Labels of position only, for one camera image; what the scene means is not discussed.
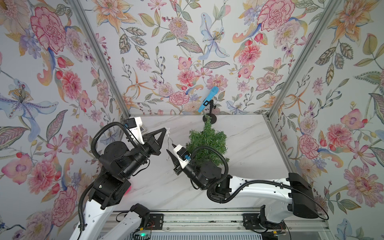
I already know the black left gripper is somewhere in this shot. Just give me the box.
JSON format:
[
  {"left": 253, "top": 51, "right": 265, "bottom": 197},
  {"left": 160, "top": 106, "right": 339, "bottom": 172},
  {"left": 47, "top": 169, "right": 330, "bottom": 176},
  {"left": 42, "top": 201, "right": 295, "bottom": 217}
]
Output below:
[{"left": 121, "top": 128, "right": 168, "bottom": 179}]

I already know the clear string light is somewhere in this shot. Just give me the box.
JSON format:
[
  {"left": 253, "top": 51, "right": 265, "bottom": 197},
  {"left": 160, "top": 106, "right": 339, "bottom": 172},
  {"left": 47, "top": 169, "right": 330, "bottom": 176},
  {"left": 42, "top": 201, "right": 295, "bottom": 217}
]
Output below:
[{"left": 166, "top": 127, "right": 177, "bottom": 157}]

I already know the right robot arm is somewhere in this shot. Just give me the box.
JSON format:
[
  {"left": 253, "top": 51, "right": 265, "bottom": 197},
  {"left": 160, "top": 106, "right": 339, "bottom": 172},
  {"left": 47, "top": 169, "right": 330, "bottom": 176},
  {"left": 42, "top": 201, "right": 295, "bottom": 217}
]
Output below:
[{"left": 168, "top": 145, "right": 329, "bottom": 229}]

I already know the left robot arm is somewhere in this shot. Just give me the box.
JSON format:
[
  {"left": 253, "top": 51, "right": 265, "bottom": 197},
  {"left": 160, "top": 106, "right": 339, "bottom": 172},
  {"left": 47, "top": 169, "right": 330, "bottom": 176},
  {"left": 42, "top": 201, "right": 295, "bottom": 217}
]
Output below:
[{"left": 71, "top": 118, "right": 167, "bottom": 240}]

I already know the small green christmas tree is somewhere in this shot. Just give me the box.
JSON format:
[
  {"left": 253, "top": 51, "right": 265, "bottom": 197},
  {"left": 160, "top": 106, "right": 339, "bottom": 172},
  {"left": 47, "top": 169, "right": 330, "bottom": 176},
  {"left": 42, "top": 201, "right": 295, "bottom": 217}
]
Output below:
[{"left": 186, "top": 115, "right": 227, "bottom": 166}]

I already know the black microphone stand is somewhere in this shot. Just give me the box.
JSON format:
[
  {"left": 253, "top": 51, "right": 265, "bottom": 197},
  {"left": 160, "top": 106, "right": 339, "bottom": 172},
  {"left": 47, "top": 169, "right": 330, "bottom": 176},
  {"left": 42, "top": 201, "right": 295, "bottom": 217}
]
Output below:
[{"left": 203, "top": 100, "right": 217, "bottom": 125}]

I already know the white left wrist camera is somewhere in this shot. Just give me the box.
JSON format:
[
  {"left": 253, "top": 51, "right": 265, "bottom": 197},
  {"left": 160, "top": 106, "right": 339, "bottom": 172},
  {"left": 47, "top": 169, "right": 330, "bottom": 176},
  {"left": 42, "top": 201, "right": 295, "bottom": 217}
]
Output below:
[{"left": 123, "top": 117, "right": 144, "bottom": 145}]

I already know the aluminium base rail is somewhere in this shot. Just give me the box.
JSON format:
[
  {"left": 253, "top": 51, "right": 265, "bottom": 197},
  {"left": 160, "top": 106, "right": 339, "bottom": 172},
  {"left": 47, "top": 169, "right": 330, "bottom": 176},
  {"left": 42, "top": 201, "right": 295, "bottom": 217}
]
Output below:
[{"left": 123, "top": 209, "right": 334, "bottom": 240}]

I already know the aluminium corner frame post left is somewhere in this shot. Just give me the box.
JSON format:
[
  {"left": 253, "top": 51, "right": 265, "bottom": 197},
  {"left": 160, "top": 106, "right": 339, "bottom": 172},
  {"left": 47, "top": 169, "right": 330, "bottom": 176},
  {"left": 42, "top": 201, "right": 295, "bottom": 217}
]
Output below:
[{"left": 69, "top": 0, "right": 131, "bottom": 119}]

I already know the aluminium corner frame post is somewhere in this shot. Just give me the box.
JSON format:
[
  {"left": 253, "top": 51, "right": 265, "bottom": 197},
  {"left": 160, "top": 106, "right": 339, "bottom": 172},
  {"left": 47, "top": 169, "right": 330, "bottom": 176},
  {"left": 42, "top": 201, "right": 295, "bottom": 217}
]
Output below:
[
  {"left": 69, "top": 0, "right": 131, "bottom": 119},
  {"left": 266, "top": 1, "right": 340, "bottom": 118}
]

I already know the aluminium corner frame post right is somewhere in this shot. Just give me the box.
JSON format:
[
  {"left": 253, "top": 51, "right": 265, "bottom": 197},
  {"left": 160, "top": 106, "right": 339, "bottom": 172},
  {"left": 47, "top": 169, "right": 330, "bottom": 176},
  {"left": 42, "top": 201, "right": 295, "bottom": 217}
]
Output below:
[{"left": 266, "top": 1, "right": 340, "bottom": 118}]

